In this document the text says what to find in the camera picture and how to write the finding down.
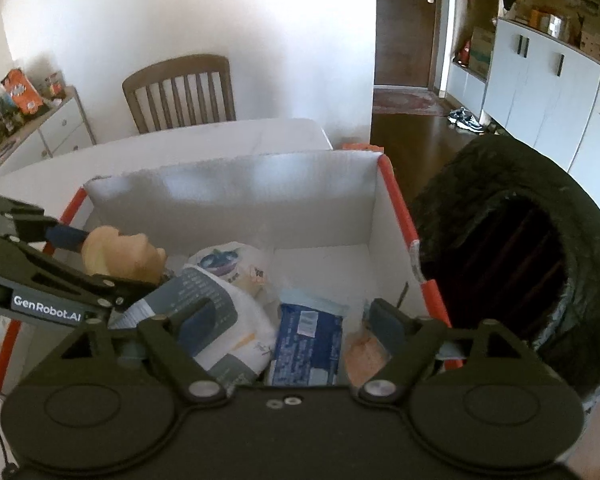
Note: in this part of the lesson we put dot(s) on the pair of sneakers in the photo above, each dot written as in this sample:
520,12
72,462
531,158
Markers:
471,124

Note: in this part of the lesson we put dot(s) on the cardboard box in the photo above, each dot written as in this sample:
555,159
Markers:
481,52

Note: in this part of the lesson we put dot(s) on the black fuzzy chair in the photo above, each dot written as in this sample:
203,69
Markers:
480,185

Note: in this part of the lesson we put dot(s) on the dark sneaker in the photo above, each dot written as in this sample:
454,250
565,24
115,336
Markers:
457,115

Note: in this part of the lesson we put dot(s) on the brown wooden chair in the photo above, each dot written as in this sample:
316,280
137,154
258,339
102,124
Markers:
180,72

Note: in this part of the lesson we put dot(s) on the orange snack bag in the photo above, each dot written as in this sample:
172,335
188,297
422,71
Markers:
22,91

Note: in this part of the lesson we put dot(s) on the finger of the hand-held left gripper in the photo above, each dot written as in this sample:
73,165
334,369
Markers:
105,286
67,238

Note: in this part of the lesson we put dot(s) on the white marble desktop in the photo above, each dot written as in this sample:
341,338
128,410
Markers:
180,145

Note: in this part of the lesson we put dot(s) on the white tissue pack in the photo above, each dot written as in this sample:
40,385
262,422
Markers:
240,325

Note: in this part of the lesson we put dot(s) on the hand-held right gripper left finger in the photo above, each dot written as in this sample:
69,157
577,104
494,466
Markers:
200,317

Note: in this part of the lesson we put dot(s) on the small food jar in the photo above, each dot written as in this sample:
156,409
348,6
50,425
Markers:
54,85

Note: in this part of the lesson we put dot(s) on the white snack wrapper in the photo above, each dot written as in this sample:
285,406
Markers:
365,355

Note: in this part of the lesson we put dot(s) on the white sideboard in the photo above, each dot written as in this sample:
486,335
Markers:
60,127

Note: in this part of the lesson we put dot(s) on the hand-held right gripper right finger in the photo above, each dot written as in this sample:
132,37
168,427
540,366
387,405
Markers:
385,320

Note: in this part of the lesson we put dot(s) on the blueberry print snack packet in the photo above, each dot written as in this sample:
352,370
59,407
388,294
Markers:
225,260

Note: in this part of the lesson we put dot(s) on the white and wood wall cabinet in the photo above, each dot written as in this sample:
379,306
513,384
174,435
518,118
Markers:
540,75

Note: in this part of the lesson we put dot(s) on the brown wooden door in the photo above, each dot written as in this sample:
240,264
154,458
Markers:
405,35

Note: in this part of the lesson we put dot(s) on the yellow duck toy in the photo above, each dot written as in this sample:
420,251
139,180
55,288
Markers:
125,255

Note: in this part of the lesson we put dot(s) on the blue wet wipes packet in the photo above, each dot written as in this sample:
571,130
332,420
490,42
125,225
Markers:
305,340

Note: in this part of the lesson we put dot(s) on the red shoe box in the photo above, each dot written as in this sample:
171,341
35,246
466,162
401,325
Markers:
305,210

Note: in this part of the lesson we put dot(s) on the patterned door mat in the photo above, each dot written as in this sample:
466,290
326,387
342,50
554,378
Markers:
407,101

